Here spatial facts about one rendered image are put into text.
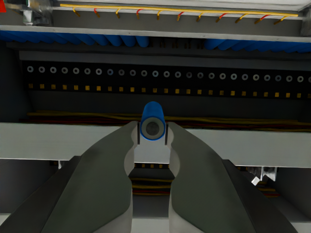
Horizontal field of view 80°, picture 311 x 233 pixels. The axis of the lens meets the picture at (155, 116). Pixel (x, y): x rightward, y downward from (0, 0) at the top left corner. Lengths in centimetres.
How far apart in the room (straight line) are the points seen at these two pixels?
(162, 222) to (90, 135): 21
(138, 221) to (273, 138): 25
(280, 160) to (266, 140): 3
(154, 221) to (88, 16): 32
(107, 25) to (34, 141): 16
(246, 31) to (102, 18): 15
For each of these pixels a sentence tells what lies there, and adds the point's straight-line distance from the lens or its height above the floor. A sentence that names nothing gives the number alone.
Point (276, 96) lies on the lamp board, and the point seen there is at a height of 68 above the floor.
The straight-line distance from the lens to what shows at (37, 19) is 22.
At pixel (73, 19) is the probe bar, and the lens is 24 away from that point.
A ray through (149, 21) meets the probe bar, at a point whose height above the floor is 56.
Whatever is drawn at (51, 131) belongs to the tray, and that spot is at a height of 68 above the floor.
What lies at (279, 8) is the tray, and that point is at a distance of 25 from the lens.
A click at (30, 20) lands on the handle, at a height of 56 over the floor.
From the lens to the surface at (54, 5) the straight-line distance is 24.
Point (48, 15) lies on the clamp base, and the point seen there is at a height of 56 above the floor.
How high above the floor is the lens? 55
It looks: 30 degrees up
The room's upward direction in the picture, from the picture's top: 178 degrees counter-clockwise
